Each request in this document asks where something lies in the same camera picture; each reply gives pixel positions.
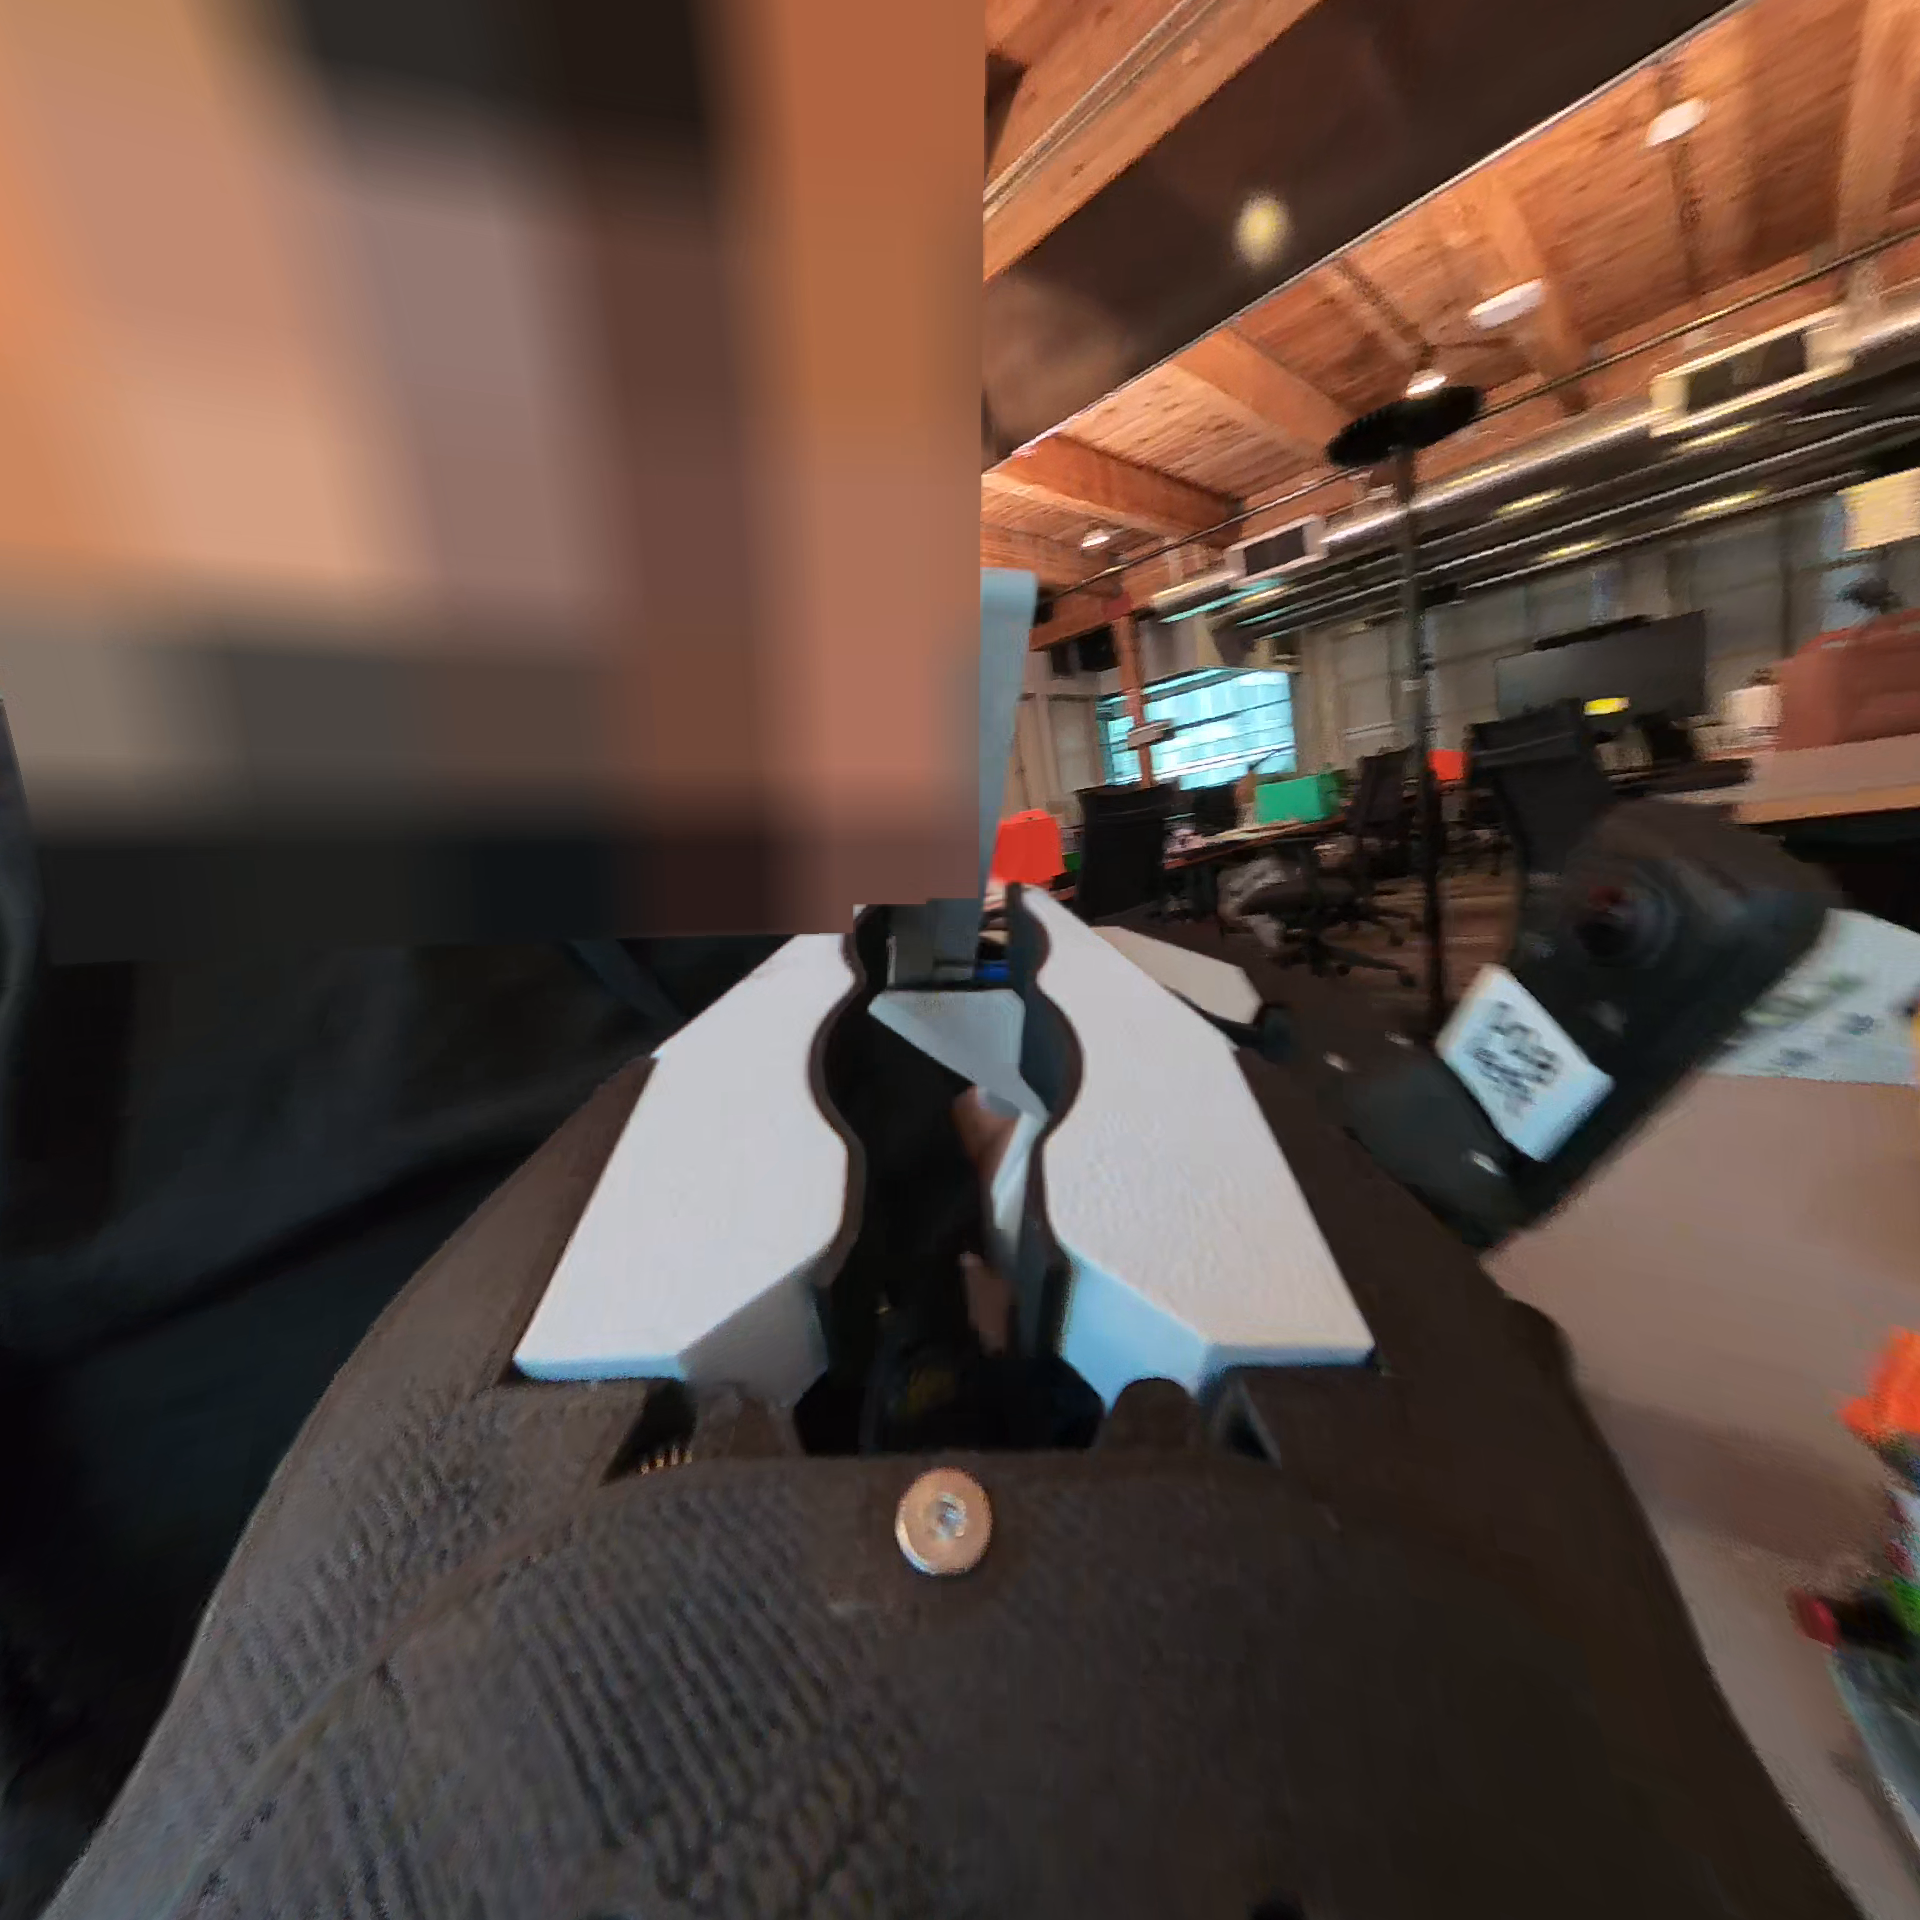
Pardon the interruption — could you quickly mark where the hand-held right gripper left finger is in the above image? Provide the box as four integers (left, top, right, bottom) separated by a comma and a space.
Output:
512, 901, 893, 1391

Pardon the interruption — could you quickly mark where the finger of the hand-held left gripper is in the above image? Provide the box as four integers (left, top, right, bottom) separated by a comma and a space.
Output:
1093, 924, 1297, 1058

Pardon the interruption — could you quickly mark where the window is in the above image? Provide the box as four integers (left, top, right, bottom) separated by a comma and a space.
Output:
1101, 669, 1296, 784

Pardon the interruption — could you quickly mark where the white printed card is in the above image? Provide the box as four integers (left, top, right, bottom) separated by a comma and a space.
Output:
1710, 912, 1920, 1085

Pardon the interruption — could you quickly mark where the black tripod stand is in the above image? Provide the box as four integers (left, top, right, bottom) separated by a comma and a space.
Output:
1323, 381, 1481, 1044

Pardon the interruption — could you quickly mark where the grey orange building-block robot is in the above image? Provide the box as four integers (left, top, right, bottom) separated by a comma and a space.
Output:
1791, 1329, 1920, 1801

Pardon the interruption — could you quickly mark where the black monitor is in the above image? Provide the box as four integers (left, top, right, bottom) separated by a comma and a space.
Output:
1492, 612, 1710, 722

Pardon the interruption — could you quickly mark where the silver ceiling duct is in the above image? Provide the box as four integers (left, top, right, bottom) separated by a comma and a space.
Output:
1304, 405, 1920, 549

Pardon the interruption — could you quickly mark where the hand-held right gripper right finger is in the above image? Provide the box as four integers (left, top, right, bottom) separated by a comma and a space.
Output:
1008, 885, 1377, 1415

